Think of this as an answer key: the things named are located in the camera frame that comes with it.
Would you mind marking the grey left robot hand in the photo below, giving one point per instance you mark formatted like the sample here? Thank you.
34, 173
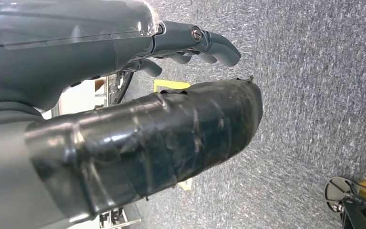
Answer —
60, 47

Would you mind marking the chrome stanchion post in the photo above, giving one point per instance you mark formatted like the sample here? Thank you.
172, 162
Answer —
336, 189

